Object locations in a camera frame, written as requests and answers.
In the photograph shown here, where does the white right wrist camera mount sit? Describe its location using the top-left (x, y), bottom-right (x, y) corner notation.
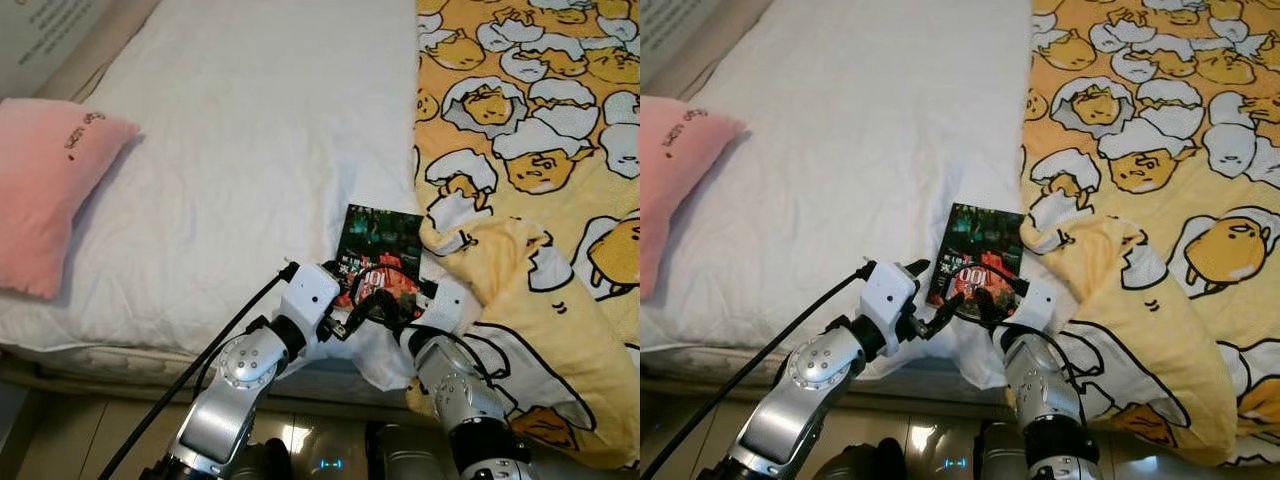
top-left (1015, 280), bottom-right (1059, 331)
top-left (418, 283), bottom-right (469, 336)

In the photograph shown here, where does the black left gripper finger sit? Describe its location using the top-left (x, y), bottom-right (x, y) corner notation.
top-left (924, 290), bottom-right (967, 333)
top-left (342, 294), bottom-right (381, 337)

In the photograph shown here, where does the dark cover book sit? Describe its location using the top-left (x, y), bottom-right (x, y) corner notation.
top-left (333, 203), bottom-right (423, 311)
top-left (928, 203), bottom-right (1026, 321)

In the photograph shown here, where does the yellow cartoon egg blanket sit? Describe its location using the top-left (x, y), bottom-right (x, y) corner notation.
top-left (405, 0), bottom-right (641, 471)
top-left (1020, 0), bottom-right (1280, 466)

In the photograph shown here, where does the pink pillow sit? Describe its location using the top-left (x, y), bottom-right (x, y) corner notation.
top-left (0, 97), bottom-right (141, 301)
top-left (640, 97), bottom-right (746, 301)

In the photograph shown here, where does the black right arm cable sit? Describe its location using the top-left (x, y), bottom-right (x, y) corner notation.
top-left (348, 263), bottom-right (501, 401)
top-left (948, 260), bottom-right (1086, 401)

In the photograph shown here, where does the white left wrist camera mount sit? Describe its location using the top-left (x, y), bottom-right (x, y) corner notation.
top-left (858, 260), bottom-right (919, 336)
top-left (278, 262), bottom-right (341, 346)

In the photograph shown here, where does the wall sticker with text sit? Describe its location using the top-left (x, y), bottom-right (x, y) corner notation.
top-left (640, 0), bottom-right (721, 56)
top-left (0, 0), bottom-right (111, 71)

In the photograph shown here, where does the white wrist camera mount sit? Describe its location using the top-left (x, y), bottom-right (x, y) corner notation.
top-left (418, 283), bottom-right (469, 336)
top-left (858, 260), bottom-right (919, 336)
top-left (1015, 280), bottom-right (1059, 331)
top-left (278, 262), bottom-right (341, 346)

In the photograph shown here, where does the beige padded headboard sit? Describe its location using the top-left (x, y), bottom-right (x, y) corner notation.
top-left (0, 0), bottom-right (166, 101)
top-left (640, 0), bottom-right (771, 101)

